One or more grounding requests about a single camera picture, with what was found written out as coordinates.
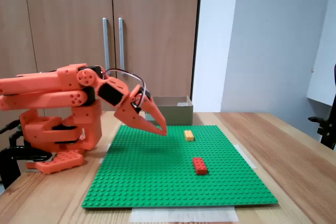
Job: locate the red lego block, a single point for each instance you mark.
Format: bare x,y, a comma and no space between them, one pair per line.
200,166

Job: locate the cardboard box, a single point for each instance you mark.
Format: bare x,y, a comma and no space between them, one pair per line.
178,115

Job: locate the yellow lego block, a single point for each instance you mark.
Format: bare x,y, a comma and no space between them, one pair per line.
189,135

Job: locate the green lego baseplate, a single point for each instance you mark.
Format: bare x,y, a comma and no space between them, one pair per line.
157,171

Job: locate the masking tape strip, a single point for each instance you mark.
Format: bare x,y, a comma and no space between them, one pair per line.
183,214
248,157
101,161

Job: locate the wooden cabinet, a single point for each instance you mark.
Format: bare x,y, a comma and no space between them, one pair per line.
65,24

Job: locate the black table clamp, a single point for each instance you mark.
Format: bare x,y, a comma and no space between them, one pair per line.
8,166

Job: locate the black chair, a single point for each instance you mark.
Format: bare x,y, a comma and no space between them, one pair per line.
328,132

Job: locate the white furniture panel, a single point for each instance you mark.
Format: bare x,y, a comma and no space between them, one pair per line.
325,51

